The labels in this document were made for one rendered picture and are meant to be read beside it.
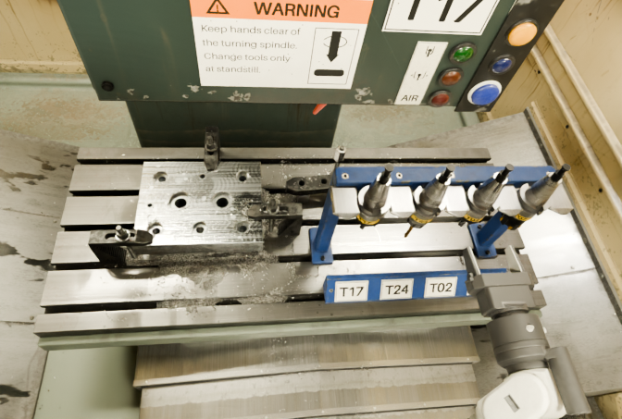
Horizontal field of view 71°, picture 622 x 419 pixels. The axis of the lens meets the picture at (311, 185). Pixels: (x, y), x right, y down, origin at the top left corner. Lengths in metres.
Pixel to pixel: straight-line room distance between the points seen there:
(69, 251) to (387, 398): 0.85
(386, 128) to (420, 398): 1.03
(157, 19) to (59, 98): 1.56
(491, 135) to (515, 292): 0.89
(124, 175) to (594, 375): 1.32
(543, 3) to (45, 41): 1.70
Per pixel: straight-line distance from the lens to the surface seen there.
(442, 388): 1.29
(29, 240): 1.52
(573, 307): 1.43
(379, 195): 0.79
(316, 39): 0.43
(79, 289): 1.14
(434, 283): 1.11
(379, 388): 1.21
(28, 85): 2.04
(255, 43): 0.43
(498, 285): 0.86
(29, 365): 1.41
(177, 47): 0.44
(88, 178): 1.28
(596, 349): 1.42
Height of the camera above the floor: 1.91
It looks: 56 degrees down
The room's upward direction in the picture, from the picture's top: 12 degrees clockwise
